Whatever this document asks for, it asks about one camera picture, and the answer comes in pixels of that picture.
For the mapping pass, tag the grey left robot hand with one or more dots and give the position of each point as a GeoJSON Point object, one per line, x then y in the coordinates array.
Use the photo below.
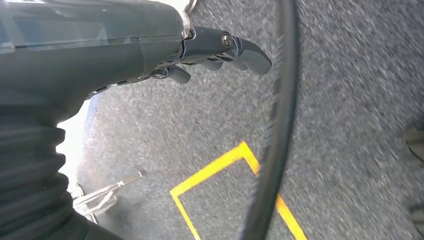
{"type": "Point", "coordinates": [99, 49]}

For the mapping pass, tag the stainless steel workbench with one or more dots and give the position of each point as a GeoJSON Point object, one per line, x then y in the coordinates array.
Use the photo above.
{"type": "Point", "coordinates": [99, 195]}

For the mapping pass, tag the yellow floor tape square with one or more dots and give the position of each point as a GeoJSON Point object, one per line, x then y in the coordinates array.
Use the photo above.
{"type": "Point", "coordinates": [215, 164]}

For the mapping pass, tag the grey robot foot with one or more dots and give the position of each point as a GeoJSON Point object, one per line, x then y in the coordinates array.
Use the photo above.
{"type": "Point", "coordinates": [415, 145]}

